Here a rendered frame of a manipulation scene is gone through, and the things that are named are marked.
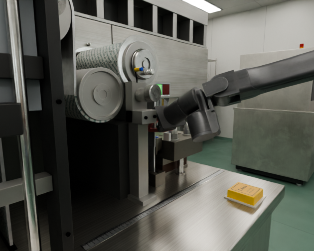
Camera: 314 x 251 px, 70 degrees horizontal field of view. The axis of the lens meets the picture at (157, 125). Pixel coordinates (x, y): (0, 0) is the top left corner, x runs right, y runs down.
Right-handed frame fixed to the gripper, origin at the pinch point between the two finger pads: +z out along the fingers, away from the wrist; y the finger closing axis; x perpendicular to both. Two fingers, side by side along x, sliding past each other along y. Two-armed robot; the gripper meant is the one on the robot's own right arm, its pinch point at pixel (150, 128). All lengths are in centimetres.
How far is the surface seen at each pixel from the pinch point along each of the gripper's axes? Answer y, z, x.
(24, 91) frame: -37.7, -18.3, 2.6
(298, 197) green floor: 230, 50, -95
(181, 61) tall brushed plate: 56, 13, 39
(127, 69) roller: -11.0, -10.8, 12.7
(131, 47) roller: -9.6, -13.6, 17.4
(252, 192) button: 9.0, -16.7, -26.5
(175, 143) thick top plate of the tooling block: 4.2, -3.0, -6.8
